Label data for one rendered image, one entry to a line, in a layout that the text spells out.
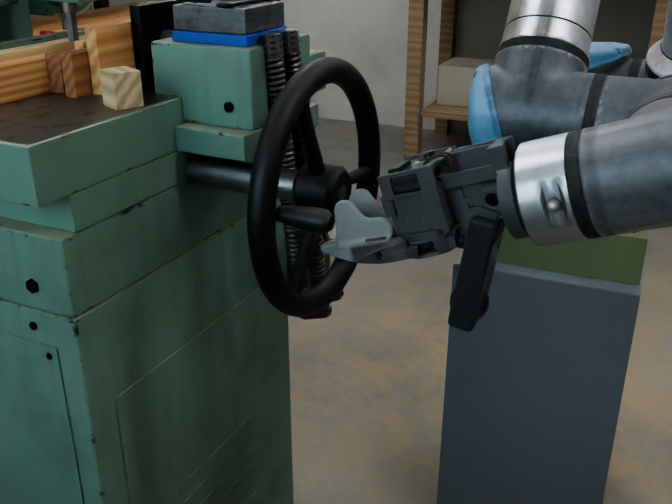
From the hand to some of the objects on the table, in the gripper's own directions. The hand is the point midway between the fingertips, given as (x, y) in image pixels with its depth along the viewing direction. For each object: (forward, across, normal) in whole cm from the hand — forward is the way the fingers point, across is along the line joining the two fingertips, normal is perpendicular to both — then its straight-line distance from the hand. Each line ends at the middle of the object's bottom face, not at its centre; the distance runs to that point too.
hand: (335, 252), depth 76 cm
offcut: (+21, -2, -20) cm, 29 cm away
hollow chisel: (+32, -9, -29) cm, 45 cm away
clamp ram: (+23, -15, -21) cm, 35 cm away
